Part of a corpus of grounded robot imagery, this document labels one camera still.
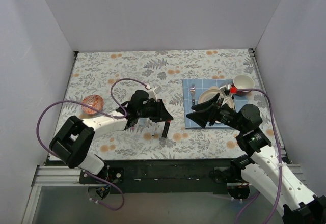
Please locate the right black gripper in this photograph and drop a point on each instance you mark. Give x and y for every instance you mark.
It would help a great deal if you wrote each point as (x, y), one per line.
(214, 112)

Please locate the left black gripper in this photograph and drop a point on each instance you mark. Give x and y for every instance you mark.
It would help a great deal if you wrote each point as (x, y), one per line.
(158, 109)

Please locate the orange black highlighter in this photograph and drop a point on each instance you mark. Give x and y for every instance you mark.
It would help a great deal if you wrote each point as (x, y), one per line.
(166, 129)

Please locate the white thin pen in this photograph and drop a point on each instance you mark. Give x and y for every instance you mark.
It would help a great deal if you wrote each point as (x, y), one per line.
(154, 129)

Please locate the light blue marker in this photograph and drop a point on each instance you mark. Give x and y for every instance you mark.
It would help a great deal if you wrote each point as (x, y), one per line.
(142, 121)

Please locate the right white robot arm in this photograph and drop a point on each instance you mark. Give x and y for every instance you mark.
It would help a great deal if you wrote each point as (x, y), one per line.
(261, 166)

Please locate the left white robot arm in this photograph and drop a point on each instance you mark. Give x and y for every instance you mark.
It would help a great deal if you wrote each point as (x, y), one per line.
(72, 142)

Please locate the beige ceramic plate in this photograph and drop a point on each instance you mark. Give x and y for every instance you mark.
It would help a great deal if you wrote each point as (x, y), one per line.
(211, 92)

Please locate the blue checkered cloth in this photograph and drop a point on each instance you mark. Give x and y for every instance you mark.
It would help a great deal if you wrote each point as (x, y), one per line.
(202, 85)

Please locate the silver fork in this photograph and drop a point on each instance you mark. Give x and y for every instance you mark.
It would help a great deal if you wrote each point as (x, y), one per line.
(192, 90)

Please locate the red white cup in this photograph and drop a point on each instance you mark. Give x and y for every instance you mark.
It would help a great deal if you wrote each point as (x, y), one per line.
(243, 82)

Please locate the orange patterned bowl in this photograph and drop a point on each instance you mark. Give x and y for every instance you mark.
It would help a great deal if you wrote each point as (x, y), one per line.
(94, 101)

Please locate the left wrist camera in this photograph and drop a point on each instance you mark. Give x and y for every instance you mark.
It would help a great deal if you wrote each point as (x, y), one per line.
(154, 91)

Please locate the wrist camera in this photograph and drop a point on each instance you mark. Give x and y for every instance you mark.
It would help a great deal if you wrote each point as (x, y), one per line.
(227, 91)
(154, 91)

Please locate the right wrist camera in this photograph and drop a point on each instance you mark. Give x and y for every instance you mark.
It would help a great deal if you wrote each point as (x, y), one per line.
(227, 91)

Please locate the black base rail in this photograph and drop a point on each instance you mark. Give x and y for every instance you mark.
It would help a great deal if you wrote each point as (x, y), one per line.
(177, 176)

